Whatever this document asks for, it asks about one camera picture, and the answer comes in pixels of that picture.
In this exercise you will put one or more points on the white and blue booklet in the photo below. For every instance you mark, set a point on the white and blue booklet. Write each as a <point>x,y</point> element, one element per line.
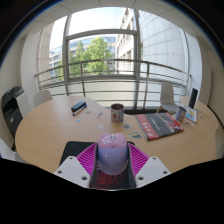
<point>191,115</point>

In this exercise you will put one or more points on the grey metal balcony railing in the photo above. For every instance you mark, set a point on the grey metal balcony railing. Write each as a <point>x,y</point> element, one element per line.
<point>110,60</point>

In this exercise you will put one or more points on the black upright speaker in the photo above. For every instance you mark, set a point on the black upright speaker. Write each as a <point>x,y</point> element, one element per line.
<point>193,98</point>

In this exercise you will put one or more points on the pink and lilac computer mouse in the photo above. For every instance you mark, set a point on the pink and lilac computer mouse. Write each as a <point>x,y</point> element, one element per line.
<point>112,155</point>

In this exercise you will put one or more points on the black mouse pad red print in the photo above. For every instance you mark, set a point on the black mouse pad red print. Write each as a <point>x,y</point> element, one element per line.
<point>73,149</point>

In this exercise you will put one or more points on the black and white office printer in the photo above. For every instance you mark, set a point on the black and white office printer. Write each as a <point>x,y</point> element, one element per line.
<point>11,110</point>

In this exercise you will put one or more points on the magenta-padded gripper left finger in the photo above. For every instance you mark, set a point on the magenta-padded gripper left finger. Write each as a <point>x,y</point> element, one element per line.
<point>85,159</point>

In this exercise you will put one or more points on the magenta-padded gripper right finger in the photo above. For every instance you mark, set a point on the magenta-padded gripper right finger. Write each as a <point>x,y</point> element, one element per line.
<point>140,160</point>

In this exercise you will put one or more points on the red and grey magazine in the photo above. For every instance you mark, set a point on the red and grey magazine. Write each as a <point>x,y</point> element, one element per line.
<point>158,126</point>

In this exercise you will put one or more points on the printed mug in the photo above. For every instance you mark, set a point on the printed mug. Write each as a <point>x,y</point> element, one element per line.
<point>180,114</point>
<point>117,113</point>

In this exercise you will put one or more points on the white shell chair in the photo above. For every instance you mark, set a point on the white shell chair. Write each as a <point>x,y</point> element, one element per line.
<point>166,95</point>
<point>41,98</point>

